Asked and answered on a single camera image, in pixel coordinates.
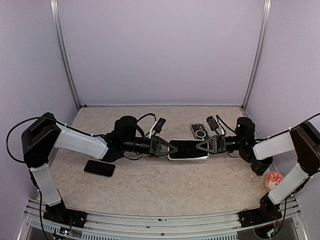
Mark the black cup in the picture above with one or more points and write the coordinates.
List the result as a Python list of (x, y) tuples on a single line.
[(259, 167)]

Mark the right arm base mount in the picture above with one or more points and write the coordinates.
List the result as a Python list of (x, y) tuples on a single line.
[(266, 212)]

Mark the aluminium front rail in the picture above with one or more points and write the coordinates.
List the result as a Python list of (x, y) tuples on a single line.
[(103, 226)]

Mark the left aluminium corner post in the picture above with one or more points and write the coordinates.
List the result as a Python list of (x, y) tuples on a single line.
[(54, 5)]

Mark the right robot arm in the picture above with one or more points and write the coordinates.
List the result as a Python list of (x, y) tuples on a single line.
[(303, 139)]

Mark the right aluminium corner post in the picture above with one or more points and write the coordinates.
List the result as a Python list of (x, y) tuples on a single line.
[(258, 53)]

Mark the black phone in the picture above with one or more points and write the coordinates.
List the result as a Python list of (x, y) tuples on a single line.
[(99, 168), (187, 149)]

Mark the aluminium corner post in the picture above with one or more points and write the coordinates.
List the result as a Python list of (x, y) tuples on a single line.
[(258, 53), (54, 5)]

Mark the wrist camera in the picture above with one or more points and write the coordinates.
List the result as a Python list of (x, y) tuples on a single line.
[(215, 126), (157, 127)]

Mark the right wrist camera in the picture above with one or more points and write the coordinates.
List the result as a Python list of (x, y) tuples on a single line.
[(215, 126)]

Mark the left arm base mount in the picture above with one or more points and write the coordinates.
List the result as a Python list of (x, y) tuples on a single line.
[(60, 214)]

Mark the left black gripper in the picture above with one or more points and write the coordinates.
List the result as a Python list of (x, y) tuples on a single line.
[(159, 141)]

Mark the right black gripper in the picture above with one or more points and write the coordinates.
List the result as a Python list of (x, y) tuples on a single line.
[(219, 142)]

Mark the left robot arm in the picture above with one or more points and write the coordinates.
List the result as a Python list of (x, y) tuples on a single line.
[(46, 133)]

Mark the red white patterned coaster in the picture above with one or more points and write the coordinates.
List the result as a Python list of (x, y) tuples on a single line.
[(272, 179)]

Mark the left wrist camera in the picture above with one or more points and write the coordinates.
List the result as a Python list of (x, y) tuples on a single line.
[(157, 127)]

